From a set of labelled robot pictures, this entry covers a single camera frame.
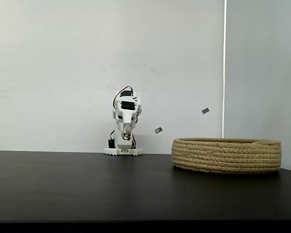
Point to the grey tape piece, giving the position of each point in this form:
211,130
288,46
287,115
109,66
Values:
158,130
205,110

